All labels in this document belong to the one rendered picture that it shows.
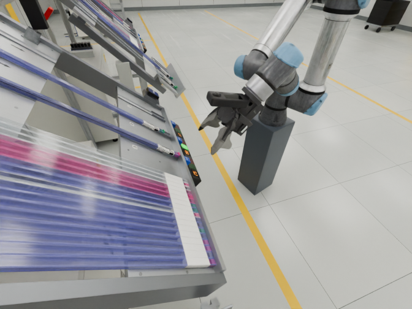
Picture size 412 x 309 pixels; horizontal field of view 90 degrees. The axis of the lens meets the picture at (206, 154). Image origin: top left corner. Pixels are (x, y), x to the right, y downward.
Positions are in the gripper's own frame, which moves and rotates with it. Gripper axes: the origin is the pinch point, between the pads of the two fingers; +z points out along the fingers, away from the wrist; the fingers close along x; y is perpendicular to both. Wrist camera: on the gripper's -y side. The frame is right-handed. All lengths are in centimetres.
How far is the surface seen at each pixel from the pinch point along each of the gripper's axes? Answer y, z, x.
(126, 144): -20.9, 9.9, -3.7
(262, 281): 69, 41, -28
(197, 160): 64, 45, 66
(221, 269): -3.5, 8.2, -35.7
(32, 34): -47, 8, 27
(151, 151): -13.1, 9.9, -2.3
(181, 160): -3.5, 8.3, -3.2
